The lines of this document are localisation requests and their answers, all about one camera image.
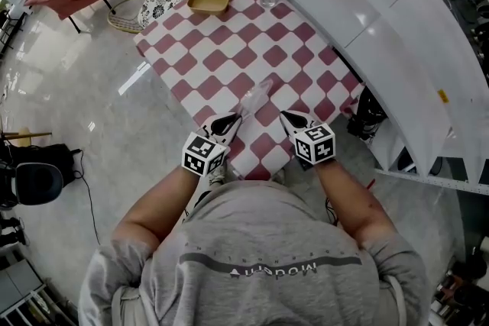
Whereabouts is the grey printed t-shirt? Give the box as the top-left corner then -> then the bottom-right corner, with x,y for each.
77,179 -> 435,326

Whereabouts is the clear plastic bag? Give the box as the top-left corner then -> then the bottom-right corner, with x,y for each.
239,79 -> 275,120

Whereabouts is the wooden stool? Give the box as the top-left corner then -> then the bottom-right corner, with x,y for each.
0,127 -> 53,148

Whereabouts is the red white checkered table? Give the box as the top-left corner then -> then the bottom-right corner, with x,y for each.
133,0 -> 367,181

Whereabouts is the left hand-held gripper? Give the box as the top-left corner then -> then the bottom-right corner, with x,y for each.
181,109 -> 251,178

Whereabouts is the black round-backed chair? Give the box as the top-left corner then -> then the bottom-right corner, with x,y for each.
0,161 -> 65,209

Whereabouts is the black cable bundle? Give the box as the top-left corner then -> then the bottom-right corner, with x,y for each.
345,86 -> 390,143

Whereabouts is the white curved shelf unit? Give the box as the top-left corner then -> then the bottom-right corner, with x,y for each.
213,0 -> 489,196

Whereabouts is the black floor cable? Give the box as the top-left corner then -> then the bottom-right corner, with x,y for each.
71,148 -> 102,246

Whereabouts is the person's left forearm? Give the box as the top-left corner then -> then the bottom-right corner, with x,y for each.
112,163 -> 200,244

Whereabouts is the black backpack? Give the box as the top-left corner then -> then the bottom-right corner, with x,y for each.
6,143 -> 83,189

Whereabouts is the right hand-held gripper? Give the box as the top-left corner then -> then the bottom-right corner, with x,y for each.
279,109 -> 337,170

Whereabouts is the yellow rectangular tray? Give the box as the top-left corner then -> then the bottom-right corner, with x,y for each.
186,0 -> 231,17

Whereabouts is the person's white left shoe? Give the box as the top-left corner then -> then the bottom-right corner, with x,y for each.
207,159 -> 231,187

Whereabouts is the white low cabinet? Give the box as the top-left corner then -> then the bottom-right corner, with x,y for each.
0,247 -> 79,326

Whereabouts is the black white floral cushion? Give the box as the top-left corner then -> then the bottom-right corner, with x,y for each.
137,0 -> 186,30

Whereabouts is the person's right forearm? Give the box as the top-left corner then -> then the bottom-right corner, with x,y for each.
314,159 -> 399,253

